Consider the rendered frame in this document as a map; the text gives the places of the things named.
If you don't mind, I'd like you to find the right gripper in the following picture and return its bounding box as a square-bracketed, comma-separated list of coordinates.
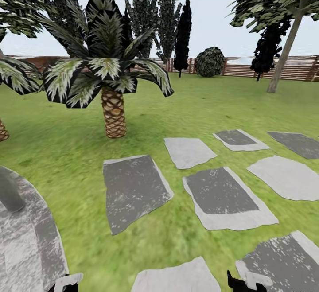
[227, 271, 267, 292]

